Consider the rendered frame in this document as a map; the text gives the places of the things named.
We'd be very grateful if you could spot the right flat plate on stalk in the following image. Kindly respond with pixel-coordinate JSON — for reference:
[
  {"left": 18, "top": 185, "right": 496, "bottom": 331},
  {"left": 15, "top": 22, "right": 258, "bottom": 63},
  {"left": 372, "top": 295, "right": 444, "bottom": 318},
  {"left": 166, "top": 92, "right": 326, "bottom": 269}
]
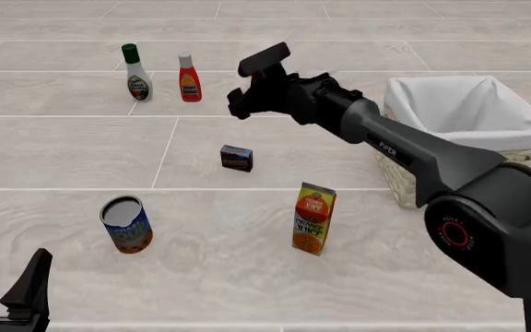
[{"left": 237, "top": 41, "right": 291, "bottom": 84}]

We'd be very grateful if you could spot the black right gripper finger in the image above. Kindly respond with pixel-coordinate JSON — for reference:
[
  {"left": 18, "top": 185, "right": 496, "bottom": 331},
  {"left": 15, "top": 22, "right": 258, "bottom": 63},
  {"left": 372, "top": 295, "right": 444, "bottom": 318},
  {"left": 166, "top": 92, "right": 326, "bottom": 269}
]
[
  {"left": 227, "top": 87, "right": 248, "bottom": 105},
  {"left": 228, "top": 101, "right": 253, "bottom": 121}
]

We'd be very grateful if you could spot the blue soup can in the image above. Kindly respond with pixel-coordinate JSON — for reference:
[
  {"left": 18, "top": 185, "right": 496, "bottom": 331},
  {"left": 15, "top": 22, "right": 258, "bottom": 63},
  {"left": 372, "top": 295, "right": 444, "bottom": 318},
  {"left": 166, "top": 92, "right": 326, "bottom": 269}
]
[{"left": 99, "top": 194, "right": 154, "bottom": 255}]

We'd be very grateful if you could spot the white dressing bottle green cap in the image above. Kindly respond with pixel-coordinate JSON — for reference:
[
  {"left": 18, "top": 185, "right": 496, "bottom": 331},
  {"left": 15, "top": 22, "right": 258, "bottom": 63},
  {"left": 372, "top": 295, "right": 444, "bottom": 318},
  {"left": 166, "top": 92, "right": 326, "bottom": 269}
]
[{"left": 121, "top": 42, "right": 154, "bottom": 102}]

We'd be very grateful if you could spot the chocolate pudding box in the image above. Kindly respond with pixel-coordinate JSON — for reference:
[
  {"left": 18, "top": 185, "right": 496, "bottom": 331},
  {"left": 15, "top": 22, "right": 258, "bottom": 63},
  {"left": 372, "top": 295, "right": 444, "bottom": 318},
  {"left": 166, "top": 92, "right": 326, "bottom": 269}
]
[{"left": 219, "top": 144, "right": 254, "bottom": 173}]

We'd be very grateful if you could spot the orange juice carton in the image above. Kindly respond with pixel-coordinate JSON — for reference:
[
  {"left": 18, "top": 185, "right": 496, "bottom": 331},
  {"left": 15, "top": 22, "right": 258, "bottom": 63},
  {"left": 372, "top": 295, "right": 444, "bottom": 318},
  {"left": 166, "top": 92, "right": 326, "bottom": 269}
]
[{"left": 291, "top": 181, "right": 338, "bottom": 257}]

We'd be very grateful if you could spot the red sauce bottle grey cap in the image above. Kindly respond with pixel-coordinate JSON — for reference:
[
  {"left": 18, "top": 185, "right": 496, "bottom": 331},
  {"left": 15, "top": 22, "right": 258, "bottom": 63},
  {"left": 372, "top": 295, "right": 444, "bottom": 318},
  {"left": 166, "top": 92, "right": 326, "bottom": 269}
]
[{"left": 177, "top": 51, "right": 203, "bottom": 103}]

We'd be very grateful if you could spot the white cloth basket liner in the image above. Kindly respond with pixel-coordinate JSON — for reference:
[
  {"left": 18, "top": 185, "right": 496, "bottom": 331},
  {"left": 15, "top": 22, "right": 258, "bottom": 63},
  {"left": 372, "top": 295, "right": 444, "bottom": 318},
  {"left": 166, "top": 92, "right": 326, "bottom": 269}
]
[{"left": 383, "top": 75, "right": 531, "bottom": 153}]

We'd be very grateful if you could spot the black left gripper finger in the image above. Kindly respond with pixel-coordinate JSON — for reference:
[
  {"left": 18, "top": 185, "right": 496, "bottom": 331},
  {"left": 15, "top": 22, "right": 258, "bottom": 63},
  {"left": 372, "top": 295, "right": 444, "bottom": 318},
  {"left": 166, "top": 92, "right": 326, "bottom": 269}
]
[{"left": 0, "top": 247, "right": 54, "bottom": 320}]

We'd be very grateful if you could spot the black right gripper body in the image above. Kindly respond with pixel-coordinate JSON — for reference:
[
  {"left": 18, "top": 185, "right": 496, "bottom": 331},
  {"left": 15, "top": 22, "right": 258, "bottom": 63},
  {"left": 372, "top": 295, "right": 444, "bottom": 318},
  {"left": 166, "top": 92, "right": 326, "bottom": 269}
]
[{"left": 244, "top": 64, "right": 304, "bottom": 119}]

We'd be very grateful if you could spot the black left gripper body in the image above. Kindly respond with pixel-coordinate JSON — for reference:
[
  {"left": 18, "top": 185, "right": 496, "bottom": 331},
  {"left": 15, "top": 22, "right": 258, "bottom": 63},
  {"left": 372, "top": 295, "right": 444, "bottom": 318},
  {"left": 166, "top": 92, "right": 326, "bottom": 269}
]
[{"left": 0, "top": 308, "right": 51, "bottom": 332}]

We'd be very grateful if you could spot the woven wicker basket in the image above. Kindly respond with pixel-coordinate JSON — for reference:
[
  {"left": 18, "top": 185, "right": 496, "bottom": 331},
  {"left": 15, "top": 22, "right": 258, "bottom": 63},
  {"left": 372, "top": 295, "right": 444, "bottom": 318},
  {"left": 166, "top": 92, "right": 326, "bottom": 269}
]
[{"left": 370, "top": 75, "right": 531, "bottom": 210}]

